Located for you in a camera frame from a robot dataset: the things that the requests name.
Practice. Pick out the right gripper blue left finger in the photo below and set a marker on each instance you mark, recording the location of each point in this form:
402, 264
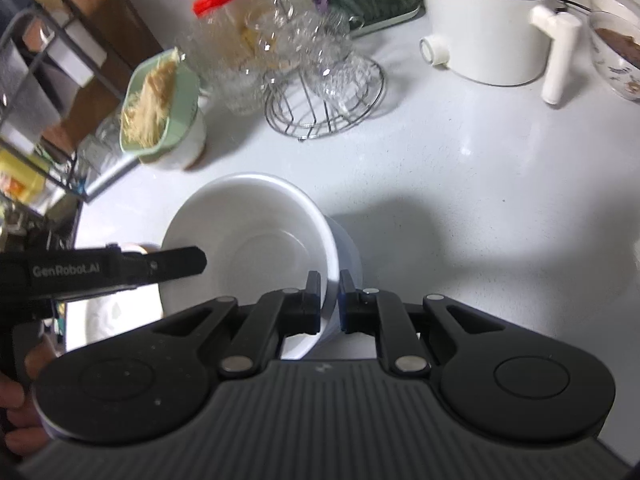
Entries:
276, 316

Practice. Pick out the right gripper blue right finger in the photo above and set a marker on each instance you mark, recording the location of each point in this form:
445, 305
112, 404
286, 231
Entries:
383, 316

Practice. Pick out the lavender plastic bowl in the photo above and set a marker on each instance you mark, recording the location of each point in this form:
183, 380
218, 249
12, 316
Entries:
349, 259

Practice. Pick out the large floral white plate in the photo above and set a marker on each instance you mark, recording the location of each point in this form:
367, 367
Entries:
91, 320

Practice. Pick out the white ceramic bowl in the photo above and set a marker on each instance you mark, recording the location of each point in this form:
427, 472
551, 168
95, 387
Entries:
259, 233

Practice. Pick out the person's left hand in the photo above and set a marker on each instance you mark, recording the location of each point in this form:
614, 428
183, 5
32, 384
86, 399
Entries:
25, 434

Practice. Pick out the yellow detergent jug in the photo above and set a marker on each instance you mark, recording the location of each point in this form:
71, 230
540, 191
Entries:
19, 181

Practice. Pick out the white bowl under colander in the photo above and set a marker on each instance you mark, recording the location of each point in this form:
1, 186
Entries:
184, 154

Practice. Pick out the black metal dish rack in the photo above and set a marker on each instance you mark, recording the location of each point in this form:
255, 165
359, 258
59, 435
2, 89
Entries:
34, 94

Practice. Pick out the pale enoki mushroom bunch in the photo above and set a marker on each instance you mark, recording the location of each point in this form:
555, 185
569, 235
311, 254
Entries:
145, 113

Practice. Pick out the green plastic colander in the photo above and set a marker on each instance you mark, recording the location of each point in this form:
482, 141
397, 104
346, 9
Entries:
183, 109

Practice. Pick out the right white utensil caddy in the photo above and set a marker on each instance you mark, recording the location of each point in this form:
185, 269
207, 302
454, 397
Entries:
63, 55

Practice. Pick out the wooden cutting board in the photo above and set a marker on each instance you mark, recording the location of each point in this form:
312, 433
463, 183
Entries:
114, 41

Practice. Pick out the white electric cooking pot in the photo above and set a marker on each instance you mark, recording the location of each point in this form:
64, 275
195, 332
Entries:
503, 43

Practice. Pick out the patterned ceramic bowl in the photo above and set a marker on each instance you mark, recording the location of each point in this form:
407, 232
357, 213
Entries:
614, 38

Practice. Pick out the wire glass holder stand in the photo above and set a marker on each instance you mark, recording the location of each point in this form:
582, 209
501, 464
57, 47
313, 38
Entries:
317, 82

